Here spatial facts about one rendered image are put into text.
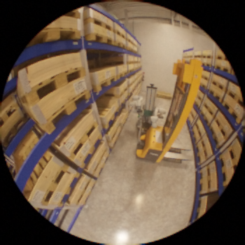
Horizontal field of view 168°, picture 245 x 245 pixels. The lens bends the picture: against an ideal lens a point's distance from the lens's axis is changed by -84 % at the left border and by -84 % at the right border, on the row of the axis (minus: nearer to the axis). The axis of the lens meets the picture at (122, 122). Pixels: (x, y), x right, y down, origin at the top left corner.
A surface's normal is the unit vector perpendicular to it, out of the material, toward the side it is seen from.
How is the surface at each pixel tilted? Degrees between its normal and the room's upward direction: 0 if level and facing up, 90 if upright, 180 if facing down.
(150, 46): 90
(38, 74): 90
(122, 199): 0
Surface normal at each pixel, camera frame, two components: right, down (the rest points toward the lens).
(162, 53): -0.33, 0.64
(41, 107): 0.94, 0.18
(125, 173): -0.06, -0.74
